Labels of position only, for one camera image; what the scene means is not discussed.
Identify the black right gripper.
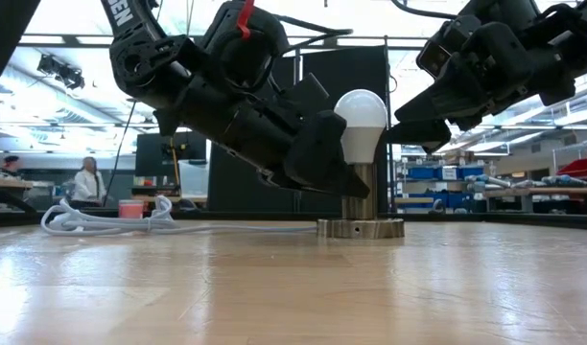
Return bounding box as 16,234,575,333
387,20,576,155

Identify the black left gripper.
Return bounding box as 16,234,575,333
153,73,372,200

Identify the white frosted lightbulb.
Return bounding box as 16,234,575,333
333,88,389,166

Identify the metal lamp base with socket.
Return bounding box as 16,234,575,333
316,162,407,241

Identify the clear plastic bin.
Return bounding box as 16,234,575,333
177,159,211,198

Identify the yellow upright tool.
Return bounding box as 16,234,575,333
168,137,181,189

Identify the background wooden workbench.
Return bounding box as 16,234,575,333
483,186,587,215

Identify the black monitor screen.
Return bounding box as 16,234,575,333
133,131,208,178

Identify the rack with red bins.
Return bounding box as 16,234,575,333
555,155,587,179

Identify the person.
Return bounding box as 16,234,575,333
0,153,22,181
71,155,108,210

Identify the black ceiling-mounted device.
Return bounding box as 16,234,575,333
35,52,86,91

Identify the background desk with dark leg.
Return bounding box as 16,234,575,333
0,176,36,215

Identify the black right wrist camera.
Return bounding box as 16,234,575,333
415,15,482,79

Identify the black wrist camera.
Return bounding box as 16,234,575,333
415,15,482,79
200,0,294,93

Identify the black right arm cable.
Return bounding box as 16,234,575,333
390,0,460,21

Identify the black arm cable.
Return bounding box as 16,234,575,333
390,0,460,21
272,13,355,55

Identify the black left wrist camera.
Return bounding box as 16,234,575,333
200,0,294,93

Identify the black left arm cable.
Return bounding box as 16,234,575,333
272,13,355,55

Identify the red cable tie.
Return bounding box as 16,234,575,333
235,0,256,40

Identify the white power cable with switch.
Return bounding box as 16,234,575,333
39,194,319,238

